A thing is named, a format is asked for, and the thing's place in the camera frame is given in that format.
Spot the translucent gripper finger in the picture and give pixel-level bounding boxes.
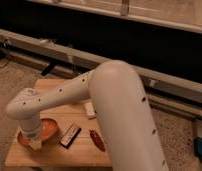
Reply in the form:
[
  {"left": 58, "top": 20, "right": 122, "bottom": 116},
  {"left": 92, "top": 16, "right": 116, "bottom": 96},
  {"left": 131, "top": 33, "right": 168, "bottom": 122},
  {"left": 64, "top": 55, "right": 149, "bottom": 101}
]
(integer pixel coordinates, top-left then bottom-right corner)
[{"left": 29, "top": 139, "right": 42, "bottom": 150}]

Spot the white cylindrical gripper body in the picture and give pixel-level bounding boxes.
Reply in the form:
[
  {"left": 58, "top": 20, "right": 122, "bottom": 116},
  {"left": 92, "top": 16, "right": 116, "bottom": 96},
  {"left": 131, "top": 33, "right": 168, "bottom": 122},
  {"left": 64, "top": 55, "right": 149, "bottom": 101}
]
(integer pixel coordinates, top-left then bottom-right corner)
[{"left": 19, "top": 116, "right": 42, "bottom": 140}]

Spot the orange ceramic bowl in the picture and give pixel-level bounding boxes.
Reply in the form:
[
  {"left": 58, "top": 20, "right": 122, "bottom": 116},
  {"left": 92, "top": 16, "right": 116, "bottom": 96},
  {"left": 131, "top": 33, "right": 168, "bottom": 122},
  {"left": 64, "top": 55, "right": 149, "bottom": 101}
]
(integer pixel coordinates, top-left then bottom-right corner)
[{"left": 17, "top": 118, "right": 59, "bottom": 146}]

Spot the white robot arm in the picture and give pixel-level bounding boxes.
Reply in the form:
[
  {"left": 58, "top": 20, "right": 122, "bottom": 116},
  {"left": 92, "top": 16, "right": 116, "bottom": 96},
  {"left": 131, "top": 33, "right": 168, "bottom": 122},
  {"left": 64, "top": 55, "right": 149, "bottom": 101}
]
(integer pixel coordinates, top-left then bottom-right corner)
[{"left": 6, "top": 60, "right": 169, "bottom": 171}]

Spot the wooden table board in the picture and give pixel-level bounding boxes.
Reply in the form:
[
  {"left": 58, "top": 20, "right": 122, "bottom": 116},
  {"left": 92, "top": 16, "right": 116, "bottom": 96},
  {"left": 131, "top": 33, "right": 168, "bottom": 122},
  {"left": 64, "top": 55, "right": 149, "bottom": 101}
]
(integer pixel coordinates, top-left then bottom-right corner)
[{"left": 4, "top": 78, "right": 113, "bottom": 168}]

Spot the white tube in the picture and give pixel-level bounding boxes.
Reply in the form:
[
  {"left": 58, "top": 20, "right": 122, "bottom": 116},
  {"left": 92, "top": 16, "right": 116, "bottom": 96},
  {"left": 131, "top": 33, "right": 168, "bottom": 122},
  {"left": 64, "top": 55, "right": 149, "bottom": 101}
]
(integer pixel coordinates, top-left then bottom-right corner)
[{"left": 84, "top": 102, "right": 96, "bottom": 119}]

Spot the brown snack bar wrapper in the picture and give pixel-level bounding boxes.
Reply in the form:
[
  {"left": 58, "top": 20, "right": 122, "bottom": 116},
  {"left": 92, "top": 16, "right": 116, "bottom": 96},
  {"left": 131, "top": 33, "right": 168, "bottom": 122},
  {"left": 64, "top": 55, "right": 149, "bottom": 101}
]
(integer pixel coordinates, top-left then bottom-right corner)
[{"left": 90, "top": 130, "right": 106, "bottom": 152}]

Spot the blue object on floor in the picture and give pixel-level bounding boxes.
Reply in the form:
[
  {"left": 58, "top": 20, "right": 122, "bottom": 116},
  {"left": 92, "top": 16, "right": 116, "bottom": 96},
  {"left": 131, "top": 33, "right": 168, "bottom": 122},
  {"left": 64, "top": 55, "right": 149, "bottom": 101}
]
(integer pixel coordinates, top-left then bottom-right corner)
[{"left": 194, "top": 136, "right": 202, "bottom": 158}]

